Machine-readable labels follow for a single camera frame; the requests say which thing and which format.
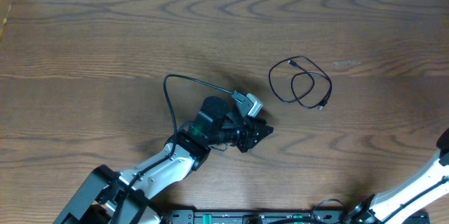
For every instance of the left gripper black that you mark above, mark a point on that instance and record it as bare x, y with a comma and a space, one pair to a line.
250, 135

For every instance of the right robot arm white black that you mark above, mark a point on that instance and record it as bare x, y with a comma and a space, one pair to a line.
436, 167

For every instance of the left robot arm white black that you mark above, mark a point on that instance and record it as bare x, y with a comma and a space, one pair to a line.
108, 196

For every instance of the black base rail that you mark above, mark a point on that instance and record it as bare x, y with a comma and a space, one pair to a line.
188, 216

